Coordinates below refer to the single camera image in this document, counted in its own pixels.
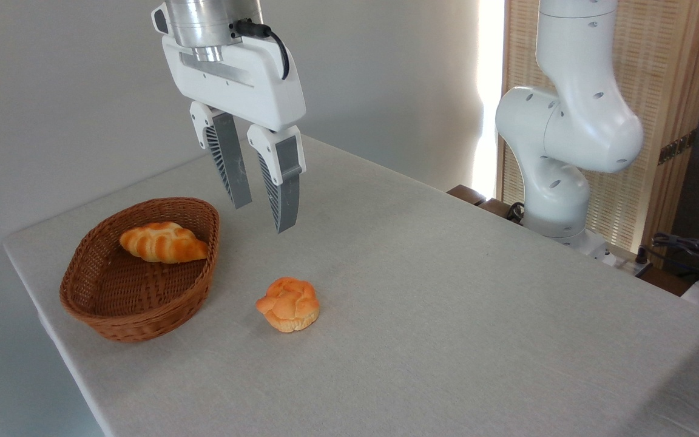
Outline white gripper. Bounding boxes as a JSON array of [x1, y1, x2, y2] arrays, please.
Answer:
[[161, 33, 308, 234]]

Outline round knotted bread roll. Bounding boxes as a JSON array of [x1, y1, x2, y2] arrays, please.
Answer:
[[255, 277, 321, 334]]

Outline long twisted bread roll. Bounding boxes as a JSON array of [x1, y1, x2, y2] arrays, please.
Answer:
[[120, 222, 210, 265]]

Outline brown wicker basket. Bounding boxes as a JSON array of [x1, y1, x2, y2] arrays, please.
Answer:
[[59, 197, 221, 344]]

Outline small brown wooden block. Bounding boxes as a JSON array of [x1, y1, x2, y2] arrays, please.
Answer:
[[447, 185, 487, 206]]

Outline large brown wooden block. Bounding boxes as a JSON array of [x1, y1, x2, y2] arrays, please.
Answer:
[[477, 198, 524, 225]]

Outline beige tablecloth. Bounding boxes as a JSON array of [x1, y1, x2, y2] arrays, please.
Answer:
[[2, 135, 699, 437]]

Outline white power strip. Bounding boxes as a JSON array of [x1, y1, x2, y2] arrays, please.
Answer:
[[612, 246, 655, 278]]

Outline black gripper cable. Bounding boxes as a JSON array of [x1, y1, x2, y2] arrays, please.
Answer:
[[232, 19, 291, 81]]

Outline black cable bundle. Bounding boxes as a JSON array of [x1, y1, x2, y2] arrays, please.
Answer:
[[652, 232, 699, 287]]

